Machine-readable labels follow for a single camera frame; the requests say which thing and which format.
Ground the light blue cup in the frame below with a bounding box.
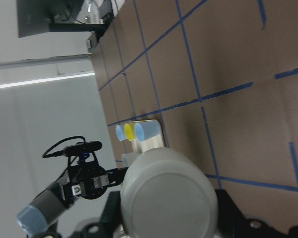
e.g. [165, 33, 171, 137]
[134, 120, 160, 142]
[115, 125, 127, 141]

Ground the yellow cup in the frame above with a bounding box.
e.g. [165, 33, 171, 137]
[124, 122, 136, 141]

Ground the light blue cup far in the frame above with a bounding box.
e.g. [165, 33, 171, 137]
[134, 120, 160, 142]

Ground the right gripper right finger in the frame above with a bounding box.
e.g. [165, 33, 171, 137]
[215, 189, 298, 238]

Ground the grey cup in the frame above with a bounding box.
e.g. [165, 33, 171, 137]
[121, 152, 140, 167]

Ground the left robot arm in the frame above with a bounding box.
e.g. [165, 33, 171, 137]
[16, 153, 127, 238]

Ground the light blue cup near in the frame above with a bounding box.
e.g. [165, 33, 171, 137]
[115, 125, 127, 141]

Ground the cream white cup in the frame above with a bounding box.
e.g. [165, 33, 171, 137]
[121, 147, 218, 238]

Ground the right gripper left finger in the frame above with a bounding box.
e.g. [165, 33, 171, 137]
[72, 191, 122, 238]

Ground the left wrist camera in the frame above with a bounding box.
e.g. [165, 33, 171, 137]
[63, 141, 102, 157]

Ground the cream plastic tray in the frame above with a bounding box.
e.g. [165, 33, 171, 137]
[131, 119, 165, 153]

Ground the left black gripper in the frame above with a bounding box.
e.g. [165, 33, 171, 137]
[59, 152, 128, 201]

